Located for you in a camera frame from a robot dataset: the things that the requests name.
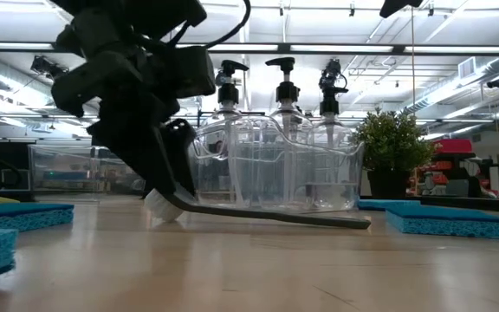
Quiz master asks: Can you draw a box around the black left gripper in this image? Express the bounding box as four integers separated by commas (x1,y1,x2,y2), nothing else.
51,46,198,197

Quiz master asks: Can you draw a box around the clear soap pump bottle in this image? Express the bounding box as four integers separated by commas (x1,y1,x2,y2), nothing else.
311,85,357,209
262,56,315,209
204,59,257,208

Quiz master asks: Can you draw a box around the dark grey spatula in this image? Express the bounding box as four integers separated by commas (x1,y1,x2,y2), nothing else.
144,186,373,231

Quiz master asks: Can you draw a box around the clear plastic tray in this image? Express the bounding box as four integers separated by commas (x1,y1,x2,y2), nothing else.
188,114,366,214

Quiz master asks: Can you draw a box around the small clear plastic bin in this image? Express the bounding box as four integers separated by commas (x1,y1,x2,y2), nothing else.
27,143,146,197

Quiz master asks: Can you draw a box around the potted green plant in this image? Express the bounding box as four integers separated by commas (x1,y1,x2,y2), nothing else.
352,107,437,200

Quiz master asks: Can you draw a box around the black ceiling-mounted device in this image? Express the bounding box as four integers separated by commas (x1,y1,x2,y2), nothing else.
30,55,67,81

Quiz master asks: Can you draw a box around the red storage bin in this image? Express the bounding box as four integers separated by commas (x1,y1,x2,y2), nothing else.
433,138,476,159

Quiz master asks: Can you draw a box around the black light bar frame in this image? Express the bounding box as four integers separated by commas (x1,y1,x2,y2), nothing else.
0,41,499,56

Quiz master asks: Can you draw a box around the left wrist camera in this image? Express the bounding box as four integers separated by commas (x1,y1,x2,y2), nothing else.
173,44,217,99

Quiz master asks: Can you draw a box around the black overhead camera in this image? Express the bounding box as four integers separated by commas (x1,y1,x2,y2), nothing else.
321,58,348,88

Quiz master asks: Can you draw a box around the silver ventilation duct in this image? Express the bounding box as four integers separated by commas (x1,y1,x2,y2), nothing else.
400,55,499,114

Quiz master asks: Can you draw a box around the black table frame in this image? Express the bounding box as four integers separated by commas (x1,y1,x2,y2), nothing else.
0,185,499,214

